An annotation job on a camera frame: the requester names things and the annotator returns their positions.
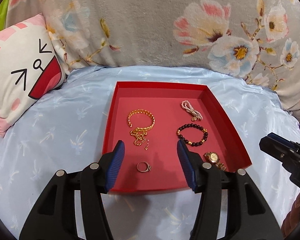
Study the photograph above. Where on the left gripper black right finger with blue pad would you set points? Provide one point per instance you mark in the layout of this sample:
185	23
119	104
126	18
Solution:
248	214

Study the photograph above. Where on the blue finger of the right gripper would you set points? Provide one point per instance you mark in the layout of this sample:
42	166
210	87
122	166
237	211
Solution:
282	140

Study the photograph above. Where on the gold wrist watch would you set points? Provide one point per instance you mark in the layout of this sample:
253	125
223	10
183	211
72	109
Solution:
214	159

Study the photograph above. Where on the red shallow tray box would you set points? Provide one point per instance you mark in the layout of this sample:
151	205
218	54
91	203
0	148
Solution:
151	162

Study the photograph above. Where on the light blue satin sheet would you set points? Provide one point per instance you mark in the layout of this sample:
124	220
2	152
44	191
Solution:
65	130

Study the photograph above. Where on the gold twisted bangle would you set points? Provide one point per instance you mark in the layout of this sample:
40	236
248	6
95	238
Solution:
141	120

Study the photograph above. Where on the white pink bunny pillow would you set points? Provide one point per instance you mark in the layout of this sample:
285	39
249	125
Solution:
28	68

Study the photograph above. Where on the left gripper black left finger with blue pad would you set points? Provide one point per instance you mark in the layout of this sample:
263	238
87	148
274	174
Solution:
53	214

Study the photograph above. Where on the grey floral blanket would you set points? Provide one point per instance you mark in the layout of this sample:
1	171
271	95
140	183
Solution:
256	40

